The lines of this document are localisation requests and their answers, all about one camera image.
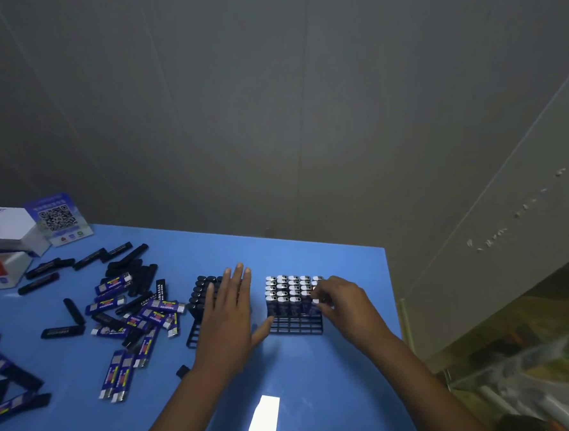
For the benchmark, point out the person's left hand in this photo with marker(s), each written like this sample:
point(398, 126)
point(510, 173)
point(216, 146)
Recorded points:
point(226, 332)

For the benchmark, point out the person's right hand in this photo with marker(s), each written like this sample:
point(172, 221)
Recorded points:
point(358, 314)

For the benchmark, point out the black grid tray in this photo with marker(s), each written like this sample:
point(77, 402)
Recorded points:
point(296, 326)
point(193, 336)

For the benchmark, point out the blue silver-capped lighter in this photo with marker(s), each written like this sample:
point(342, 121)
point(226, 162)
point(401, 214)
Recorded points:
point(316, 308)

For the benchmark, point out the row of black lighters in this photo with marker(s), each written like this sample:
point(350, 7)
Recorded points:
point(200, 295)

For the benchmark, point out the black slim lighter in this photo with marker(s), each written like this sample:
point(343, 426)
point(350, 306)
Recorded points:
point(182, 371)

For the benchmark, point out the row of blue lighters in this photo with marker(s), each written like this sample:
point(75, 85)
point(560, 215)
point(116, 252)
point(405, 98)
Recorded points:
point(284, 294)

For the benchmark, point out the pile of mixed lighters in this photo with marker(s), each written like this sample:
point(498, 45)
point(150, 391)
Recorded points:
point(113, 283)

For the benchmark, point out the person's right forearm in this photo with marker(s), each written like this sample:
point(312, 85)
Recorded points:
point(430, 396)

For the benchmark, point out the crumpled clear plastic bags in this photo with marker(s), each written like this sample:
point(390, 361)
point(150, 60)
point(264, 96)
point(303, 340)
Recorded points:
point(540, 385)

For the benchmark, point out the blue code sign stand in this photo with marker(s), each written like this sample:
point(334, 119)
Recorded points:
point(56, 218)

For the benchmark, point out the white cardboard box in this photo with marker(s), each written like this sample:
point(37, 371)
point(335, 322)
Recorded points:
point(6, 225)

